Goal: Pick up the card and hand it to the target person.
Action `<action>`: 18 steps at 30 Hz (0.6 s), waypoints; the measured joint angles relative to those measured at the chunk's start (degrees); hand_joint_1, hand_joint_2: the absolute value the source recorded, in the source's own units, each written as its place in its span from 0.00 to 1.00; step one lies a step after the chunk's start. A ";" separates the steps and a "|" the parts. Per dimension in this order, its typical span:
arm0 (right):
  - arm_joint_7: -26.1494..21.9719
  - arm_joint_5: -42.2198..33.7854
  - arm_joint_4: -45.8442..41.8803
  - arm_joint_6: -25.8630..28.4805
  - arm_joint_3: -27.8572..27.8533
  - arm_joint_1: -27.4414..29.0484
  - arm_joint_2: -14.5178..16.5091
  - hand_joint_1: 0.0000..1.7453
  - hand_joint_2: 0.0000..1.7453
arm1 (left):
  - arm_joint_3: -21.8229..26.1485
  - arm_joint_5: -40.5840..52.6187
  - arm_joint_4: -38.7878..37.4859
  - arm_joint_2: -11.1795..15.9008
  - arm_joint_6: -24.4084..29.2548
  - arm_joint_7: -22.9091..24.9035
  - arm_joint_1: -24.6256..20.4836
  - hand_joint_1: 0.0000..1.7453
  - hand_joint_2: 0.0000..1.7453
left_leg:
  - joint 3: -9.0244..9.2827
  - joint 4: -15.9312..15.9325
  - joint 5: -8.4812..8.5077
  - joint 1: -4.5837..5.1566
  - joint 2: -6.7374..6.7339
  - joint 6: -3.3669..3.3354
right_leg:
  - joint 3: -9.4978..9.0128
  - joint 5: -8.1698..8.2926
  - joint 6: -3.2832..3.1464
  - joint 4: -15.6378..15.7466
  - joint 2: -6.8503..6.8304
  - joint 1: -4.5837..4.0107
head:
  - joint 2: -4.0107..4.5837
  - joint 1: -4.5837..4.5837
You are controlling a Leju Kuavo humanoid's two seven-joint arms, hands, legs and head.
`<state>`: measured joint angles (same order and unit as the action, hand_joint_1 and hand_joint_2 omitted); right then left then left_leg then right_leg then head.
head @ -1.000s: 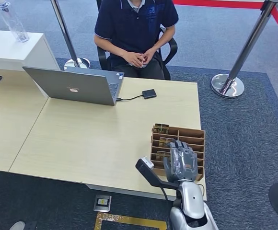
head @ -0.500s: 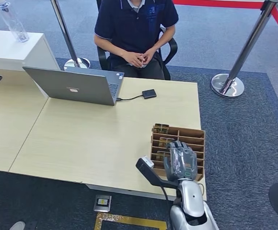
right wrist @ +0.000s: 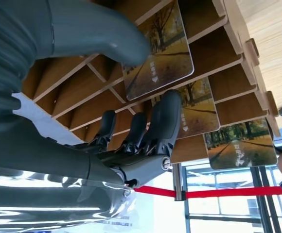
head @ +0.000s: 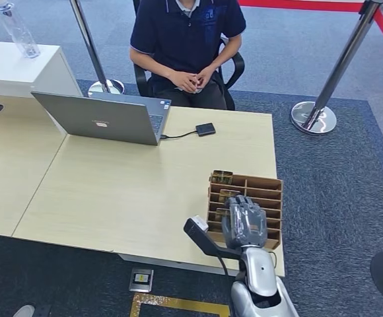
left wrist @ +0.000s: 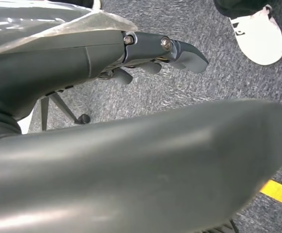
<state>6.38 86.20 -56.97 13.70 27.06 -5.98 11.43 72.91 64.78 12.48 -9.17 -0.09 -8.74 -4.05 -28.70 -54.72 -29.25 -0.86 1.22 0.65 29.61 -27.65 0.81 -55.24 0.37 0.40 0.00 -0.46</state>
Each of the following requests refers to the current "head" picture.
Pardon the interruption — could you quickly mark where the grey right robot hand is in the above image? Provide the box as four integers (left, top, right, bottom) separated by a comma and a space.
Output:
221, 195, 268, 251

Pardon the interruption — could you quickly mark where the person's right hand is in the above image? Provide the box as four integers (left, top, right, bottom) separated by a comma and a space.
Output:
169, 69, 199, 94

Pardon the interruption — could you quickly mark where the person's left hand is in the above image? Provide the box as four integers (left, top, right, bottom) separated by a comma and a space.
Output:
196, 65, 217, 90

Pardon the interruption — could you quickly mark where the gold and black card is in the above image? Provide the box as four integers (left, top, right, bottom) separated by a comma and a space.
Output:
218, 189, 242, 204
211, 170, 234, 185

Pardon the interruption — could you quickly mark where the brown slotted card holder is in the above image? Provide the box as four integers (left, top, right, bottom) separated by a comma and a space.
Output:
205, 170, 284, 251

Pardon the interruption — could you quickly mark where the person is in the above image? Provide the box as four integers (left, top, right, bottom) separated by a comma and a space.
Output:
128, 0, 247, 110

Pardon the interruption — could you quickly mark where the black office chair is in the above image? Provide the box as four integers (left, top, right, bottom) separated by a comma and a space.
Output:
132, 0, 245, 112

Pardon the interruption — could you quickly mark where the black external drive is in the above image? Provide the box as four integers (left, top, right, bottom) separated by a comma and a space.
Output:
195, 122, 217, 138

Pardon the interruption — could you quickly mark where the silver laptop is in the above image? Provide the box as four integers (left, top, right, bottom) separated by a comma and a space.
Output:
30, 90, 172, 147

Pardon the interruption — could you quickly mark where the yellow floor tape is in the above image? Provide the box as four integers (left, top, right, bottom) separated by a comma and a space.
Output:
129, 293, 231, 317

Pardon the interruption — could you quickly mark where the dark grey floor rug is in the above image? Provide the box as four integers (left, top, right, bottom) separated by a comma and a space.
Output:
0, 80, 383, 317

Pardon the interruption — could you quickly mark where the light wood desk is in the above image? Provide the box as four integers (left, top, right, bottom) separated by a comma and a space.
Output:
12, 106, 285, 279
0, 93, 68, 238

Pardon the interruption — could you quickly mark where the metal floor socket box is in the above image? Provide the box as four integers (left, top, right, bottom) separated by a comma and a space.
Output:
128, 268, 155, 293

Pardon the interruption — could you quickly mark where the white cabinet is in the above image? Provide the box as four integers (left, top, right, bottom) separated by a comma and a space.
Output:
0, 40, 83, 100

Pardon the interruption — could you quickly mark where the clear plastic water bottle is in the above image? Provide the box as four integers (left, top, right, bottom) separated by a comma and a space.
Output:
0, 0, 42, 60

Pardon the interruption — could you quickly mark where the pale grey floor object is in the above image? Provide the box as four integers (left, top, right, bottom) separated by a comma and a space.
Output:
12, 304, 52, 317

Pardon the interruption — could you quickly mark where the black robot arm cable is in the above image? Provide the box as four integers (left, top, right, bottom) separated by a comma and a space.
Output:
217, 256, 234, 292

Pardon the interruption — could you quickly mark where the black drive cable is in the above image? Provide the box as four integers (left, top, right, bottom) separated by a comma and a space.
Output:
159, 129, 198, 141

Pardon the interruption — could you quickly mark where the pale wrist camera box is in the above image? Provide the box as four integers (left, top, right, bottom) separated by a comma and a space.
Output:
183, 215, 245, 260

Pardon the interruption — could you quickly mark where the chrome stanchion post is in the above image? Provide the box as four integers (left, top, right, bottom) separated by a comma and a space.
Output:
290, 0, 383, 136
69, 0, 125, 96

